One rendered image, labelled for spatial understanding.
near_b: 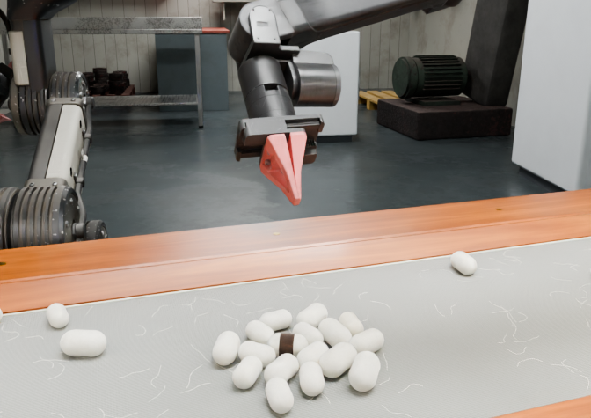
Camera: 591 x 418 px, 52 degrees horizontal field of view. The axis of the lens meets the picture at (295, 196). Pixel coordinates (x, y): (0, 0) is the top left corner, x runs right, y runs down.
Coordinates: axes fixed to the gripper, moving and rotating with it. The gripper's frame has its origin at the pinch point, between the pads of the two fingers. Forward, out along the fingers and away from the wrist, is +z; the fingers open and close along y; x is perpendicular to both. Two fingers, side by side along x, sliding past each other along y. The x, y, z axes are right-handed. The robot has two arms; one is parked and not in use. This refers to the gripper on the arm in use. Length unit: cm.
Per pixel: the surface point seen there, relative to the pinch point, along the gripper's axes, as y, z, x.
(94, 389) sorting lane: -22.6, 19.6, -6.8
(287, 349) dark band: -7.3, 19.7, -8.1
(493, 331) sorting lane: 12.3, 21.3, -7.4
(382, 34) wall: 363, -552, 492
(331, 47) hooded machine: 155, -295, 263
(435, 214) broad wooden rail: 20.7, 0.8, 7.1
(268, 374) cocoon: -9.7, 22.0, -10.4
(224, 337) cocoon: -12.0, 17.5, -7.4
